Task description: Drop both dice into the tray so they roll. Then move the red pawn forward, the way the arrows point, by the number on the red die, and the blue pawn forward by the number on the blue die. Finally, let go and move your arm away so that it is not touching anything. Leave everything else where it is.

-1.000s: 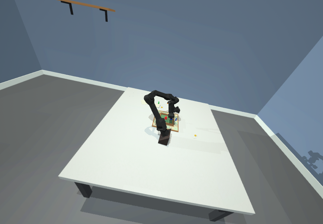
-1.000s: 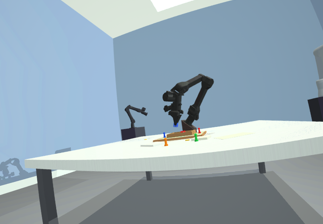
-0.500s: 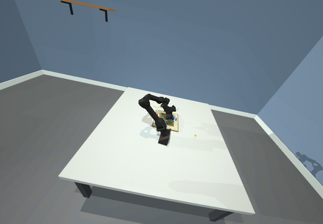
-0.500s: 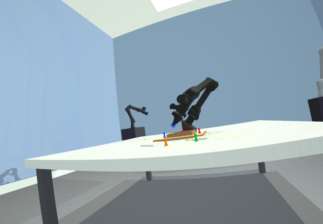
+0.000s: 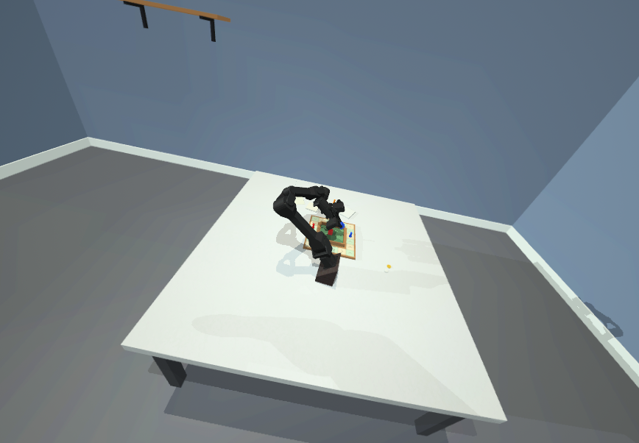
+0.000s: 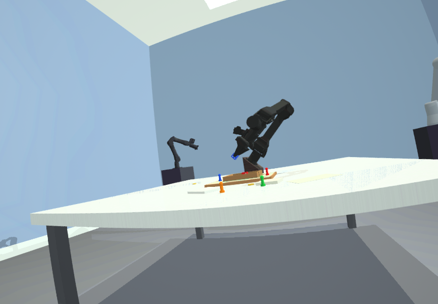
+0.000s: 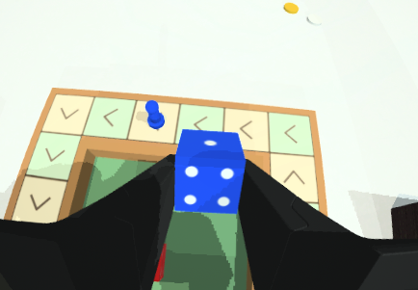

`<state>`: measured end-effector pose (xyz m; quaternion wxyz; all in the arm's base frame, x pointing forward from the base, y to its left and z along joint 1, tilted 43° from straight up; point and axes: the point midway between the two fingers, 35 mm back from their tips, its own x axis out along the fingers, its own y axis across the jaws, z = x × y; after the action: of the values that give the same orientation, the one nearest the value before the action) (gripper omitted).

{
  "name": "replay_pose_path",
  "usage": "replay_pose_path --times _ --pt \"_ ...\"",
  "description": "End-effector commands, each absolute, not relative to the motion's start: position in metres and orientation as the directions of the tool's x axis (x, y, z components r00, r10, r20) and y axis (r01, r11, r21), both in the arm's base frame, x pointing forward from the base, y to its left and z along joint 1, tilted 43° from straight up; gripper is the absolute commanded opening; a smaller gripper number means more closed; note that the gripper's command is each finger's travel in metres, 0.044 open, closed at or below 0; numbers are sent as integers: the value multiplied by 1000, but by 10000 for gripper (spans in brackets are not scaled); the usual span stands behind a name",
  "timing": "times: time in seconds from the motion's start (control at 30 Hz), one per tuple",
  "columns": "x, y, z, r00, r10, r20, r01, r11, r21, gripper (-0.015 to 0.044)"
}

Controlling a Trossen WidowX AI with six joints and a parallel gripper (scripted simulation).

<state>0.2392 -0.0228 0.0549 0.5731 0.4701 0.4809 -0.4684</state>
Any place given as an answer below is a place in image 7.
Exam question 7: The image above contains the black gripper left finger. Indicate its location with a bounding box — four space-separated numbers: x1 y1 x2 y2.
0 153 175 290

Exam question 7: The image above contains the blue pawn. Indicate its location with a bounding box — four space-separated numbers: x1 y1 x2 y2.
144 99 166 129

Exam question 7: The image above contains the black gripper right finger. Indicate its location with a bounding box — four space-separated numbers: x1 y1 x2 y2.
239 159 418 290

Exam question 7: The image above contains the red die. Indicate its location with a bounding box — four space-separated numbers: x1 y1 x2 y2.
152 243 167 281

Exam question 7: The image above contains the blue die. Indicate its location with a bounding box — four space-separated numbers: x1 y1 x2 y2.
174 129 245 214

